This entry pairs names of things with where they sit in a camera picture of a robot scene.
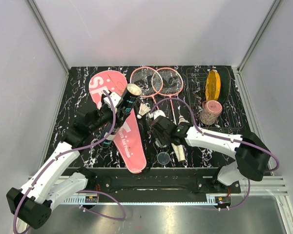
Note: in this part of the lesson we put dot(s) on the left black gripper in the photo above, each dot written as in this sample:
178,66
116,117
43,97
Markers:
103,106

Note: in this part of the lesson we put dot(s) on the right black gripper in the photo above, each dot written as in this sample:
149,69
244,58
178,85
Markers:
156,135

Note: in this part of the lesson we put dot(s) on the shuttlecock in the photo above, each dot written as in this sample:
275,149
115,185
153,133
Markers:
182,120
143,110
161,142

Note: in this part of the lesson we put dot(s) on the clear tube lid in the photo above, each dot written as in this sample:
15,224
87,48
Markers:
163,158

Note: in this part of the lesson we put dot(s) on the black shuttlecock tube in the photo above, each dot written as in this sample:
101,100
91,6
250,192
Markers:
128,101

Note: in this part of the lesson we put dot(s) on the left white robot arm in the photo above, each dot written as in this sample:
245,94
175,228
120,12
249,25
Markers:
34,201

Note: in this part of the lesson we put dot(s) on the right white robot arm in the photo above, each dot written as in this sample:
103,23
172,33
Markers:
250,155

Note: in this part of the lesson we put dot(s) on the right pink badminton racket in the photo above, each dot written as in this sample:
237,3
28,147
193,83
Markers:
172,86

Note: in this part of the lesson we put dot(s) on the pink badminton racket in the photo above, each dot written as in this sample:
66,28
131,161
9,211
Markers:
149,81
172,86

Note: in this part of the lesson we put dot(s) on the left pink badminton racket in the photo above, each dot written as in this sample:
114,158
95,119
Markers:
149,81

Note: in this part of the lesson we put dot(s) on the pink racket bag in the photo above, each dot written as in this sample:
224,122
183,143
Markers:
127,140

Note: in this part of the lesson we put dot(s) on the pink patterned cup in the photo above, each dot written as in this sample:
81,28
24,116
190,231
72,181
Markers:
211,111

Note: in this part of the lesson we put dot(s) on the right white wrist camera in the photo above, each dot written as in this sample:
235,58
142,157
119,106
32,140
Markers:
156,114

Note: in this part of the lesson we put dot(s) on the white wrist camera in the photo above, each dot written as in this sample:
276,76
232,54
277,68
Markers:
156,114
111,99

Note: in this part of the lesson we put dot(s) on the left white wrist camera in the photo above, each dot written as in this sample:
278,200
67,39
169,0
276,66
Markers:
111,99

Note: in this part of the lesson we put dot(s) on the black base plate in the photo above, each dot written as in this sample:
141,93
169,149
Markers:
160,184

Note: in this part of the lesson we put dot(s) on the black wire basket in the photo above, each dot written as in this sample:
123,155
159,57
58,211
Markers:
230,120

